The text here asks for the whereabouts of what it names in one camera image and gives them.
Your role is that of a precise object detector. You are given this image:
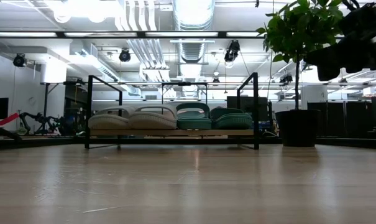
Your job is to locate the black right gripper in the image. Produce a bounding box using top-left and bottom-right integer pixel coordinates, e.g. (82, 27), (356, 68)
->
(304, 0), (376, 82)

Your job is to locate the green rubber slide sandal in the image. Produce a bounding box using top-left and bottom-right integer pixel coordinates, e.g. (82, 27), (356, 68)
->
(209, 106), (254, 131)
(175, 102), (213, 131)

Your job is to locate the grey rubber slide sandal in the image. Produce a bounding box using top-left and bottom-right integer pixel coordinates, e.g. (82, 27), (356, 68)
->
(87, 105), (135, 131)
(127, 105), (178, 131)

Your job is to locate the black ceiling spotlight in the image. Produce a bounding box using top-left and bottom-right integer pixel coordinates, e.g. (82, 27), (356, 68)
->
(224, 39), (241, 63)
(12, 52), (27, 68)
(118, 48), (132, 63)
(279, 73), (294, 85)

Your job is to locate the green potted plant black pot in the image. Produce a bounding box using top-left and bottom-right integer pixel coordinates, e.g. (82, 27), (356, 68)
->
(255, 0), (352, 148)

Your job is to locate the large black screen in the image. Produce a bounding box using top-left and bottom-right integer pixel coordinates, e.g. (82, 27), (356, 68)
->
(226, 95), (274, 130)

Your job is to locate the red strip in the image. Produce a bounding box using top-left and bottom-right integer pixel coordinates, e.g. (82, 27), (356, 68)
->
(0, 112), (20, 128)

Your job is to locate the black partition wall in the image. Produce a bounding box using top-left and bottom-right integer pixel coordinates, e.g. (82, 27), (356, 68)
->
(307, 96), (376, 139)

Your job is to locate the black metal table frame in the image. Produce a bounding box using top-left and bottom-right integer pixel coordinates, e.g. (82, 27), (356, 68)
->
(0, 30), (376, 151)

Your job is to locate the silver ventilation duct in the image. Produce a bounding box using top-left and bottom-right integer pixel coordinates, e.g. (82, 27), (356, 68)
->
(172, 0), (216, 98)

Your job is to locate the black frame wooden shoe shelf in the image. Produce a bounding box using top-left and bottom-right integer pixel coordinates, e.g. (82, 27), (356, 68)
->
(84, 72), (260, 151)

